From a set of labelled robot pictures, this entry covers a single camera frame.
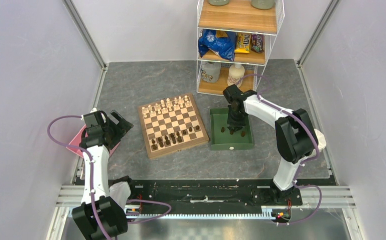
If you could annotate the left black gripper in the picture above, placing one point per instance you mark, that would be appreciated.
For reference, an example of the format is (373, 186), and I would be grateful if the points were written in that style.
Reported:
(121, 128)

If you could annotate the blue snack bag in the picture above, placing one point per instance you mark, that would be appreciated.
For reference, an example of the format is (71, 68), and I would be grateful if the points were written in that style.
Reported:
(220, 42)

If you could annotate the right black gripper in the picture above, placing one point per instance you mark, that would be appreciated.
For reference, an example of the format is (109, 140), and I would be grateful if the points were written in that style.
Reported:
(238, 124)

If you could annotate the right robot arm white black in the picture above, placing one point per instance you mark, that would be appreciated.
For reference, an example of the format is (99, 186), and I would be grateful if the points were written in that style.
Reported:
(296, 137)

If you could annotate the pink box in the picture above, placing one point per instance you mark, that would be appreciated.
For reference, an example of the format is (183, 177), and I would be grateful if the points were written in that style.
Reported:
(76, 141)

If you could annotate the green tray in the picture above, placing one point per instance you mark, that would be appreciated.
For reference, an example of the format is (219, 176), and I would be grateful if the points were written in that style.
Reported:
(223, 141)

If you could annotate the yellow candy bag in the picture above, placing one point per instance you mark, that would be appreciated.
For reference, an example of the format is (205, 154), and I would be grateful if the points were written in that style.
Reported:
(242, 43)

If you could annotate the white paper roll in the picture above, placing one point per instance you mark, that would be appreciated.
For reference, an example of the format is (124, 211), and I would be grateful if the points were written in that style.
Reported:
(321, 140)

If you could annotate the cream patterned bottle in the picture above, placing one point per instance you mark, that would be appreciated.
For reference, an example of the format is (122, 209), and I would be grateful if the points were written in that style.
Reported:
(235, 74)

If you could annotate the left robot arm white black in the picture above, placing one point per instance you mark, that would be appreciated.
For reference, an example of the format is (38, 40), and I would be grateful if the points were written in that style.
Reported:
(99, 216)

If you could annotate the green glass jar left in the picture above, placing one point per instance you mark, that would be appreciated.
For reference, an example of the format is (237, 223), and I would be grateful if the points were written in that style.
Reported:
(218, 2)

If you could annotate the green glass jar right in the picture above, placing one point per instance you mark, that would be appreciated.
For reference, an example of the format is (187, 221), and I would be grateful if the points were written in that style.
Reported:
(263, 4)

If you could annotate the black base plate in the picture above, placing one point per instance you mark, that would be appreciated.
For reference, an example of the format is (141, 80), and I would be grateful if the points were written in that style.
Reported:
(261, 192)

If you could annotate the clear patterned jug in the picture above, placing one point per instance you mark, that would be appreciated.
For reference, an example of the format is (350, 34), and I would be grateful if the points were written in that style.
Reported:
(210, 71)

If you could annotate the wire shelf with wood boards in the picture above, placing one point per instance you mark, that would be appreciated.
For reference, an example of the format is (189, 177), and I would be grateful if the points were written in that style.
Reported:
(240, 17)

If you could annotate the green glass jar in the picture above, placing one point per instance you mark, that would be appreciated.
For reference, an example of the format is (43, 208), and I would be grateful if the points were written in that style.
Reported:
(218, 2)
(263, 4)

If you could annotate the brown candy bag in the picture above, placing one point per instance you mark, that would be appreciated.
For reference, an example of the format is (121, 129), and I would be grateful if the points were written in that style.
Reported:
(257, 43)

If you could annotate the wooden chess board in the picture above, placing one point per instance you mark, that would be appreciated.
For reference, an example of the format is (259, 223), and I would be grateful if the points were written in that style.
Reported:
(169, 115)

